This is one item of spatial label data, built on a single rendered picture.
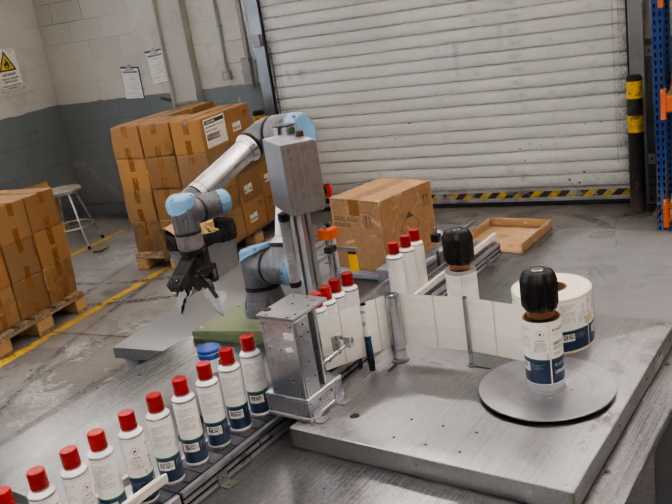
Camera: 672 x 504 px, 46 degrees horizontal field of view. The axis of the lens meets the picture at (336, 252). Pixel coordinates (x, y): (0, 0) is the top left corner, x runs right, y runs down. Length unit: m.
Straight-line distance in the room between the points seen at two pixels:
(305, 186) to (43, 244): 3.77
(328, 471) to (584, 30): 4.97
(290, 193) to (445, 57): 4.64
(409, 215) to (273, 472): 1.35
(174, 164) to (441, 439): 4.61
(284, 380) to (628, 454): 0.76
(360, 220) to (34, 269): 3.19
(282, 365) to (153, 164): 4.47
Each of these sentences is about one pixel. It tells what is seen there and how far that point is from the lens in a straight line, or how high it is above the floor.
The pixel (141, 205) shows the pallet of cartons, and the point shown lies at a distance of 6.39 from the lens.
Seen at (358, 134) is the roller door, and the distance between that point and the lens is 6.98.
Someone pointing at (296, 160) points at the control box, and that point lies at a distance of 2.05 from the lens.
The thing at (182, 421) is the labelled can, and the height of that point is 1.00.
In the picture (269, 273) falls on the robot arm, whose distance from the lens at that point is 2.51.
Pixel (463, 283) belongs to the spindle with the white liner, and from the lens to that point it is 2.15.
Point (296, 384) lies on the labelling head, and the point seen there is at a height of 0.98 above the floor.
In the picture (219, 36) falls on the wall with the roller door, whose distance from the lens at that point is 7.61.
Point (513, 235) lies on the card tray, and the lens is 3.18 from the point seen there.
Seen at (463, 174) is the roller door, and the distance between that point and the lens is 6.73.
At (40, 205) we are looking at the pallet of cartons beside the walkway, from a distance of 5.68.
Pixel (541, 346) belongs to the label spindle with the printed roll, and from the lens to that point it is 1.83.
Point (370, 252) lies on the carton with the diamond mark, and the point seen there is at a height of 0.93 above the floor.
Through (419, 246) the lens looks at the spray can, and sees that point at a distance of 2.51.
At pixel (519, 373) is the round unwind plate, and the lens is 1.98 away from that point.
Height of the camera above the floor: 1.80
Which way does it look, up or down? 17 degrees down
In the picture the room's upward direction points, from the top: 9 degrees counter-clockwise
